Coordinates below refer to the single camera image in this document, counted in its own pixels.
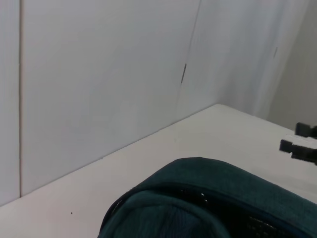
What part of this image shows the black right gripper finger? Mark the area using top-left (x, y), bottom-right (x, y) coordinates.
top-left (296, 122), bottom-right (317, 137)
top-left (279, 139), bottom-right (317, 166)

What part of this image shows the dark teal fabric lunch bag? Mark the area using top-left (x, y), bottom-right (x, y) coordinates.
top-left (98, 156), bottom-right (317, 238)

